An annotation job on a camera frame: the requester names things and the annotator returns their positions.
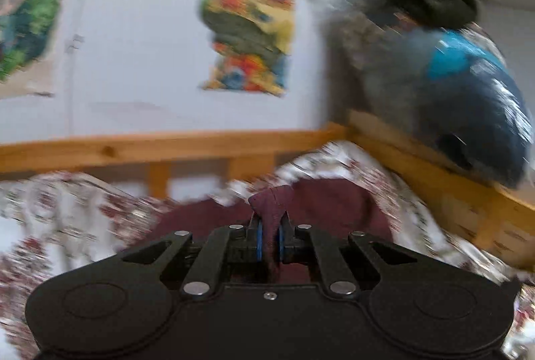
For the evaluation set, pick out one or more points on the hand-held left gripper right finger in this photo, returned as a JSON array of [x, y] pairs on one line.
[[281, 244]]

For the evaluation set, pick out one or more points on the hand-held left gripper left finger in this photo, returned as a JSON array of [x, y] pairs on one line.
[[258, 244]]

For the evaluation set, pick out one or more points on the maroon small garment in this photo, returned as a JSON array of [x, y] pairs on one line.
[[334, 209]]

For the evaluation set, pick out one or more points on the floral patterned bed blanket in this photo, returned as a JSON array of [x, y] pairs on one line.
[[67, 213]]

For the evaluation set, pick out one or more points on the blue grey plush toy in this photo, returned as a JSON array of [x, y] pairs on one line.
[[468, 101]]

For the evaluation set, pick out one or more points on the wooden bed frame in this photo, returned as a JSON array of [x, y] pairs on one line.
[[175, 151]]

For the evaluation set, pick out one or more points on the landscape cartoon wall poster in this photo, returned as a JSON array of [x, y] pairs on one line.
[[246, 21]]

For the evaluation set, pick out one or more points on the cartoon figure wall poster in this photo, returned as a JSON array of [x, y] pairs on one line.
[[29, 13]]

